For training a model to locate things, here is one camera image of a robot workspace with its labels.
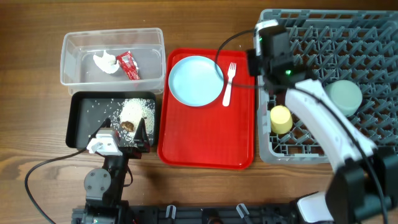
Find clear plastic bin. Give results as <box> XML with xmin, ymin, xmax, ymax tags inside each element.
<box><xmin>60</xmin><ymin>27</ymin><xmax>166</xmax><ymax>95</ymax></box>

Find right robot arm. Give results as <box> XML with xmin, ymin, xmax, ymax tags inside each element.
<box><xmin>252</xmin><ymin>20</ymin><xmax>397</xmax><ymax>223</ymax></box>

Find grey dishwasher rack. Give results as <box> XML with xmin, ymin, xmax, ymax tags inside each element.
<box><xmin>257</xmin><ymin>9</ymin><xmax>397</xmax><ymax>164</ymax></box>

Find food scraps with rice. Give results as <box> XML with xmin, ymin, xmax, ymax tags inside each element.
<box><xmin>85</xmin><ymin>98</ymin><xmax>156</xmax><ymax>141</ymax></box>

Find red ketchup packet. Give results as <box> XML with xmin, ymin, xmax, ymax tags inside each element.
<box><xmin>116</xmin><ymin>51</ymin><xmax>141</xmax><ymax>80</ymax></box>

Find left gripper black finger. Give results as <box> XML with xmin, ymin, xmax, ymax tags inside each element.
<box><xmin>88</xmin><ymin>118</ymin><xmax>111</xmax><ymax>139</ymax></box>
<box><xmin>133</xmin><ymin>118</ymin><xmax>149</xmax><ymax>144</ymax></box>

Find red serving tray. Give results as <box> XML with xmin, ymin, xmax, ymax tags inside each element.
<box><xmin>157</xmin><ymin>48</ymin><xmax>255</xmax><ymax>170</ymax></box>

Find yellow plastic cup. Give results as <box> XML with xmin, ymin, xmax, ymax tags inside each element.
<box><xmin>270</xmin><ymin>105</ymin><xmax>293</xmax><ymax>134</ymax></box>

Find mint green bowl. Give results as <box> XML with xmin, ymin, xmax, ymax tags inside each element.
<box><xmin>325</xmin><ymin>80</ymin><xmax>363</xmax><ymax>117</ymax></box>

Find black waste tray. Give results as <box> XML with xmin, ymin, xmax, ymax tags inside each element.
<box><xmin>65</xmin><ymin>91</ymin><xmax>159</xmax><ymax>149</ymax></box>

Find light blue plate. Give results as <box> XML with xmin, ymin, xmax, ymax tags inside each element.
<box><xmin>168</xmin><ymin>56</ymin><xmax>224</xmax><ymax>107</ymax></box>

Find white napkin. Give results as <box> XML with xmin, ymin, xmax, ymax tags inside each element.
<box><xmin>93</xmin><ymin>50</ymin><xmax>120</xmax><ymax>74</ymax></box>

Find white plastic fork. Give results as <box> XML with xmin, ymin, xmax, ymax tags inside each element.
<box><xmin>222</xmin><ymin>62</ymin><xmax>236</xmax><ymax>107</ymax></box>

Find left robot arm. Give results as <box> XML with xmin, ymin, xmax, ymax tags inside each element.
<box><xmin>76</xmin><ymin>118</ymin><xmax>150</xmax><ymax>224</ymax></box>

